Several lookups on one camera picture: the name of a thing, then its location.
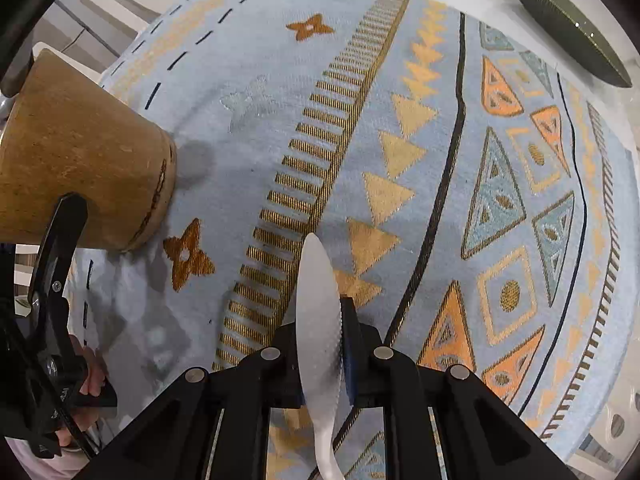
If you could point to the person's left forearm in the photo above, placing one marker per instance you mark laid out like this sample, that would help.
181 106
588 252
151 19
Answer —
35 467

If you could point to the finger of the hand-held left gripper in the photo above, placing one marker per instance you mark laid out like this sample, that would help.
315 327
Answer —
60 245

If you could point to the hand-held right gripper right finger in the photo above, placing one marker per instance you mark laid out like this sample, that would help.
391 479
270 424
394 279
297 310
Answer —
348 360

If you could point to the blue patterned table mat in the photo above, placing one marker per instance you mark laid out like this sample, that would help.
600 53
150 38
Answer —
250 60

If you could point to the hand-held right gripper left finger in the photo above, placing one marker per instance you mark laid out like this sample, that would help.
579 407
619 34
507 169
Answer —
282 365

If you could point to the dark green bowl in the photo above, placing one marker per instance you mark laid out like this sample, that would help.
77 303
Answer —
565 20

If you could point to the person's left hand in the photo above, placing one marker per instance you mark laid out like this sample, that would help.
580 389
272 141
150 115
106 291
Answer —
97 372

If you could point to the white dotted rice paddle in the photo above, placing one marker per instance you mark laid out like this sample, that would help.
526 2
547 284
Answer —
317 310

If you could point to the wooden utensil holder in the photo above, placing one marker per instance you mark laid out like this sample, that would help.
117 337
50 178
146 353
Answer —
75 145

